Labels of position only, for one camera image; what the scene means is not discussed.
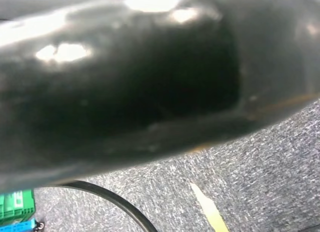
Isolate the blue metal shelf rack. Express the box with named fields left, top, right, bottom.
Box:
left=0, top=218, right=38, bottom=232

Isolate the green plastic crate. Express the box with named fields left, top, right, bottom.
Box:
left=0, top=189, right=36, bottom=227

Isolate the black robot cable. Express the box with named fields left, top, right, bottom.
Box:
left=60, top=180, right=158, bottom=232

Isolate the yellow floor tape square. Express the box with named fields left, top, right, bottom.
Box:
left=189, top=182, right=230, bottom=232

